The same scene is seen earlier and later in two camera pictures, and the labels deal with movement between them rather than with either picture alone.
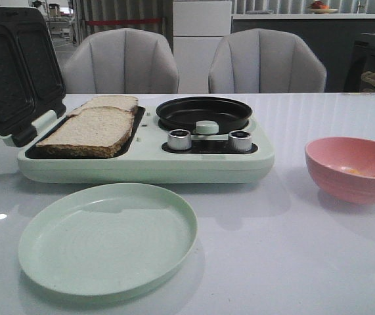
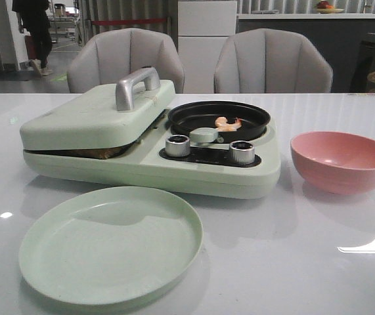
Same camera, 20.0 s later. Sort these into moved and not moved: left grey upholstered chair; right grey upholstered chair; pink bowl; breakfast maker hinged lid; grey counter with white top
Moved: pink bowl; breakfast maker hinged lid
Not moved: right grey upholstered chair; left grey upholstered chair; grey counter with white top
